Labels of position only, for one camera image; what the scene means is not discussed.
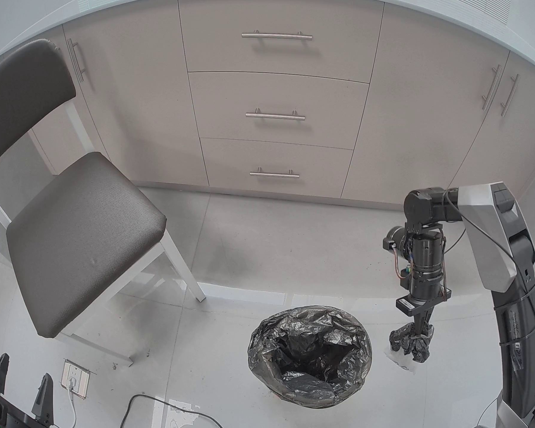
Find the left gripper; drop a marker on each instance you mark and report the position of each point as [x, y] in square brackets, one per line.
[0, 410]

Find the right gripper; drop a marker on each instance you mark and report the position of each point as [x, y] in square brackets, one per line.
[426, 274]

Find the black plastic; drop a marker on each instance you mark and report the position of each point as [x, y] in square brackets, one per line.
[405, 339]

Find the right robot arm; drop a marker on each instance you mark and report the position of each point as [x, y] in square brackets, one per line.
[490, 239]

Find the black plastic bag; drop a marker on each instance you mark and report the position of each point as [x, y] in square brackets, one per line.
[267, 350]

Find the grey padded white-framed chair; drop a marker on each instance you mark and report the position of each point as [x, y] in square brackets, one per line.
[84, 230]

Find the beige cabinet with drawers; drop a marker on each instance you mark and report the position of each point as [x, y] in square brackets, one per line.
[276, 83]

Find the white countertop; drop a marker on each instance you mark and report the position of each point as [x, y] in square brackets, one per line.
[116, 1]

